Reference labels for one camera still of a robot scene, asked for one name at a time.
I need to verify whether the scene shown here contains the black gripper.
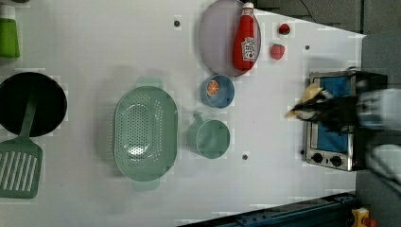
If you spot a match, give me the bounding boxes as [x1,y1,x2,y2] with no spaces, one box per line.
[306,96,358,134]

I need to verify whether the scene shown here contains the peeled plush banana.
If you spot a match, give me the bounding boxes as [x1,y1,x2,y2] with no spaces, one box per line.
[286,83,333,121]

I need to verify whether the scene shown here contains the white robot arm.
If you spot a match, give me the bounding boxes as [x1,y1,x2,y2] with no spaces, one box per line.
[287,88,400,193]

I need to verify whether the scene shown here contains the pink fruit toy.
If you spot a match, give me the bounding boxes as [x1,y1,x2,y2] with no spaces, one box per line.
[270,44,286,61]

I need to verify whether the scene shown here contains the red strawberry toy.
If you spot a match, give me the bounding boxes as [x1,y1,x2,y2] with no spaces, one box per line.
[278,24,290,35]

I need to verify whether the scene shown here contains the blue small bowl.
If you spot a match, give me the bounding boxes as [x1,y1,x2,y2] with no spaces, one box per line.
[200,75,235,109]

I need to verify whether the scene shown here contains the red ketchup bottle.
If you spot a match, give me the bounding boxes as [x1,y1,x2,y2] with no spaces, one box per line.
[233,2,256,71]

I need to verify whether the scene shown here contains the orange slice toy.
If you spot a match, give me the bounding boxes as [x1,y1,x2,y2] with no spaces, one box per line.
[207,79,219,96]

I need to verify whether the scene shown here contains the green measuring cup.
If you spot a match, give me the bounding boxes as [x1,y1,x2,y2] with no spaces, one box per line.
[187,113,231,159]

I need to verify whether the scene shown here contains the pink round plate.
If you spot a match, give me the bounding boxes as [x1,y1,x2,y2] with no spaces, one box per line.
[198,0,261,77]

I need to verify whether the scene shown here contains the green perforated colander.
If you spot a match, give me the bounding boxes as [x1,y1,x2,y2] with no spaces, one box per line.
[113,77,179,191]

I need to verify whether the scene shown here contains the black round pan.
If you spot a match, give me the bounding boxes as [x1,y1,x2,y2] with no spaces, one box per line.
[0,71,68,138]

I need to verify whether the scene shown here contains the green slotted spatula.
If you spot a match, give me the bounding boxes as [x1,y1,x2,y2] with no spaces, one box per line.
[0,96,43,200]

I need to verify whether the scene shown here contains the green bottle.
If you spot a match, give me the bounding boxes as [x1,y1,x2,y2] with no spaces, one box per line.
[0,4,20,59]

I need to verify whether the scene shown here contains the blue metal frame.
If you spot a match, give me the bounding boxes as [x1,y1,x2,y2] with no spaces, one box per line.
[180,193,361,227]

